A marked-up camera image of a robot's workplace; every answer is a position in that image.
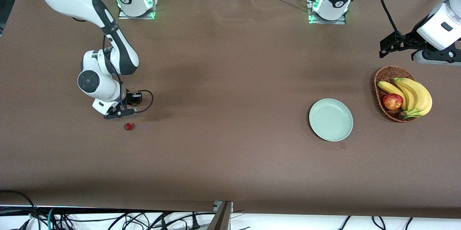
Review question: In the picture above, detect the pale green round plate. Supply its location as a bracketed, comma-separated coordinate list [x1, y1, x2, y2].
[309, 98, 354, 142]

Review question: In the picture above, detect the brown wicker basket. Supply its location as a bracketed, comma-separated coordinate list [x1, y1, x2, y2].
[374, 66, 420, 123]

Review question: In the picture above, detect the red yellow apple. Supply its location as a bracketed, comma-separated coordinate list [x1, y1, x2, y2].
[382, 93, 404, 111]

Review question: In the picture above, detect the yellow banana bunch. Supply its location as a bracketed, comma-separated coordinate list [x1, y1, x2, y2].
[377, 77, 433, 119]

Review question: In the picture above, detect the brown table cover sheet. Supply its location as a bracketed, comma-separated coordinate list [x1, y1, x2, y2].
[0, 0, 461, 220]

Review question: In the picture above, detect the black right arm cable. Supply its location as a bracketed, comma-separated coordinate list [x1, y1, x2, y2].
[72, 0, 154, 114]

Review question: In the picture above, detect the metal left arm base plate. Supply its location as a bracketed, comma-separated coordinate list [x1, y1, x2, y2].
[307, 0, 347, 25]

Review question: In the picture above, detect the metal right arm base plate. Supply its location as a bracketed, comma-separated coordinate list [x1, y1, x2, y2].
[118, 0, 159, 20]

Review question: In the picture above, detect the black floor cable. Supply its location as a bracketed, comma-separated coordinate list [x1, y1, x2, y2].
[0, 190, 41, 230]

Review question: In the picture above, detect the teal floor cable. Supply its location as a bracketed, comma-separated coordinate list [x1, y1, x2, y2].
[46, 207, 58, 230]

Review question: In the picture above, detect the aluminium frame post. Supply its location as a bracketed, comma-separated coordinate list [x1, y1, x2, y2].
[207, 200, 234, 230]

